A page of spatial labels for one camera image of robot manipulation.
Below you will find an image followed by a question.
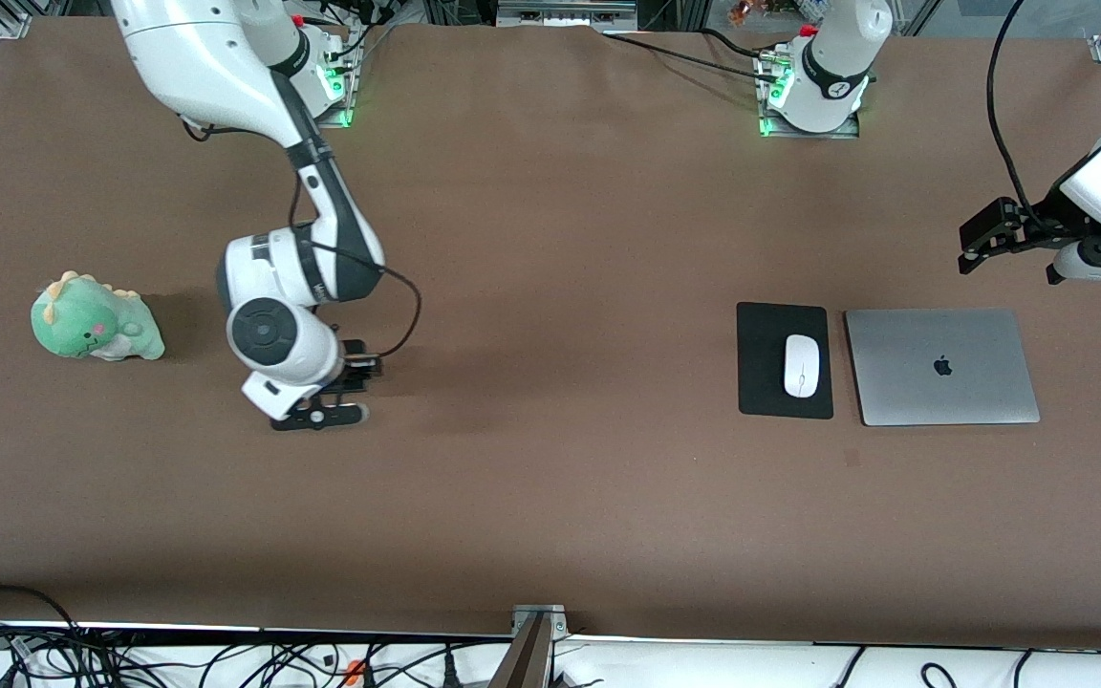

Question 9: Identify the white computer mouse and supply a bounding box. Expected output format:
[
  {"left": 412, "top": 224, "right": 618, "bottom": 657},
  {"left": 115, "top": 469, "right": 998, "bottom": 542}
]
[{"left": 783, "top": 333, "right": 821, "bottom": 398}]

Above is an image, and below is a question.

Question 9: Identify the black mouse pad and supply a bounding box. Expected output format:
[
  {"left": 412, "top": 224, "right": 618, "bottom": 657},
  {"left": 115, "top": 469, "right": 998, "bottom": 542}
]
[{"left": 736, "top": 302, "right": 835, "bottom": 420}]

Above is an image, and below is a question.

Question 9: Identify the silver laptop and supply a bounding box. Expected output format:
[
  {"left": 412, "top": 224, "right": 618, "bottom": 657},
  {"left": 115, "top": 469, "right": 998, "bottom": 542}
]
[{"left": 844, "top": 308, "right": 1042, "bottom": 427}]

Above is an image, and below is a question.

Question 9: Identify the green dinosaur plush toy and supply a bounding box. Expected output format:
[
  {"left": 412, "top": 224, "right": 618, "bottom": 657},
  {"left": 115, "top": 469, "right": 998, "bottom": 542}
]
[{"left": 31, "top": 271, "right": 166, "bottom": 362}]

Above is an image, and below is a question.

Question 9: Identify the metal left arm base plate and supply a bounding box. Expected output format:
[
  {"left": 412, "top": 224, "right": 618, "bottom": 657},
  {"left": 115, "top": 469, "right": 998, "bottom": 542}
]
[{"left": 757, "top": 48, "right": 863, "bottom": 140}]

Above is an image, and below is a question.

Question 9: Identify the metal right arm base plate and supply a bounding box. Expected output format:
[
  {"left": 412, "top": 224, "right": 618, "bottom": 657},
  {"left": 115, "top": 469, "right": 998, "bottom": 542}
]
[{"left": 307, "top": 27, "right": 355, "bottom": 129}]

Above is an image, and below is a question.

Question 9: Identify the metal table edge bracket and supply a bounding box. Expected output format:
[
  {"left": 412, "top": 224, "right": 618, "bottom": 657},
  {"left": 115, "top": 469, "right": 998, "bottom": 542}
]
[{"left": 491, "top": 603, "right": 572, "bottom": 688}]

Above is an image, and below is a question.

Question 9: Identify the black cable across table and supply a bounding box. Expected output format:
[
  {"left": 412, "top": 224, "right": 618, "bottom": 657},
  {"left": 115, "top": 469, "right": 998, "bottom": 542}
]
[{"left": 603, "top": 32, "right": 786, "bottom": 82}]

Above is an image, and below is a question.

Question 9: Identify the black looped floor cable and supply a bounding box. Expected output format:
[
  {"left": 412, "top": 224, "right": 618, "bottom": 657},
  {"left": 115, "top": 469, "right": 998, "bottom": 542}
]
[{"left": 0, "top": 584, "right": 85, "bottom": 688}]

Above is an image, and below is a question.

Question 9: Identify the aluminium frame rail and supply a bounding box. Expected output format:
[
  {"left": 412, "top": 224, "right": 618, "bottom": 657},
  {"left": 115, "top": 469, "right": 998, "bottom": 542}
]
[{"left": 495, "top": 0, "right": 639, "bottom": 29}]

